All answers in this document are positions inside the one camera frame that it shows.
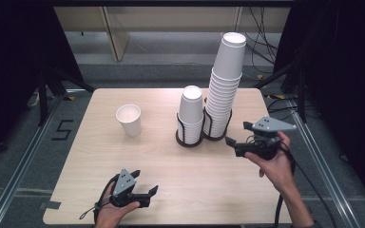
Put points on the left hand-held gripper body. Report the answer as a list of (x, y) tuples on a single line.
[(123, 185)]

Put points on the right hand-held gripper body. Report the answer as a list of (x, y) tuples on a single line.
[(269, 125)]

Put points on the dark cup holder with rods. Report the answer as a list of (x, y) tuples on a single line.
[(183, 144)]

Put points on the white paper cup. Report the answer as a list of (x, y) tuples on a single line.
[(131, 125)]

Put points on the stack of white cups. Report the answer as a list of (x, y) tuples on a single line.
[(228, 63), (190, 107)]

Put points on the person's left hand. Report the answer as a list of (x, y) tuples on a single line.
[(107, 215)]

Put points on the person's right hand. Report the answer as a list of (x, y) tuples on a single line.
[(278, 171)]

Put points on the yellow black floor tape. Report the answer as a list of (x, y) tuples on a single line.
[(278, 96)]

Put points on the black metal stand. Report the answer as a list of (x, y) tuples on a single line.
[(42, 101), (301, 95)]

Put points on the grey tape piece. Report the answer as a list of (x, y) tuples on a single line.
[(50, 205)]

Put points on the black curtain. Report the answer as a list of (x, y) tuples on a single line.
[(6, 47), (345, 63)]

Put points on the aluminium floor rail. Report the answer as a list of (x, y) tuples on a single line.
[(22, 167), (323, 171)]

